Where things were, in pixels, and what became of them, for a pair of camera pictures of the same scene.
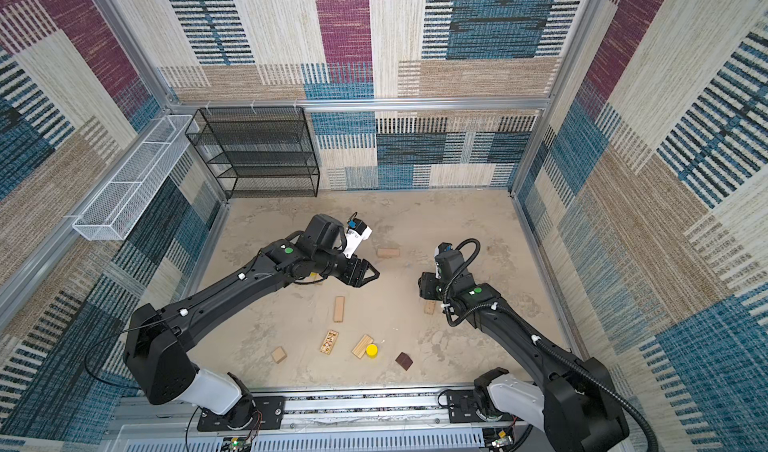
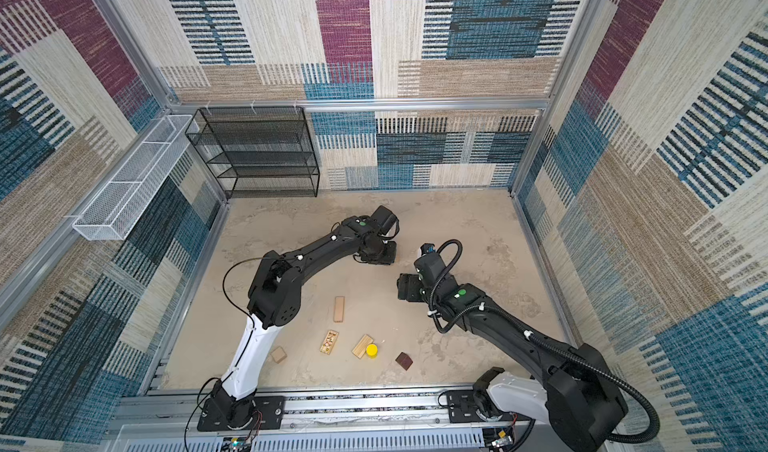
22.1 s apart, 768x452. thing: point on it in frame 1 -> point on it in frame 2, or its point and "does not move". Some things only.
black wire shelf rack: [258, 152] does not move
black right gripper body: [432, 286] -> [410, 283]
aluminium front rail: [347, 421] does not move
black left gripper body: [346, 269] -> [383, 253]
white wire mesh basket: [113, 212] does not move
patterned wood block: [328, 344] does not move
